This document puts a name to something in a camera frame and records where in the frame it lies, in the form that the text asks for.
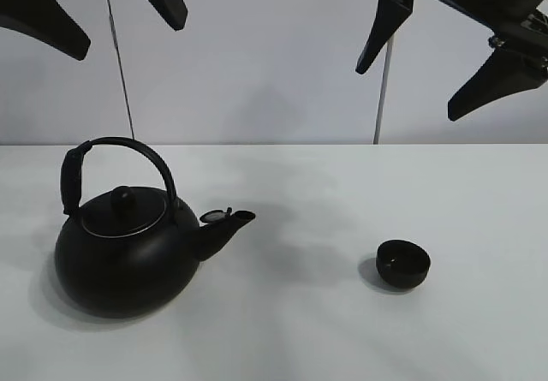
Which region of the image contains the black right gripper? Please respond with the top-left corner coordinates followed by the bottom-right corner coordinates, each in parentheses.
top-left (355, 0), bottom-right (547, 121)

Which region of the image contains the small black teacup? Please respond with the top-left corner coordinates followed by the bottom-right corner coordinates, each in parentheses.
top-left (375, 240), bottom-right (432, 290)

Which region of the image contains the black round teapot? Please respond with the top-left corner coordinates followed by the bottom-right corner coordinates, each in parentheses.
top-left (54, 136), bottom-right (256, 318)

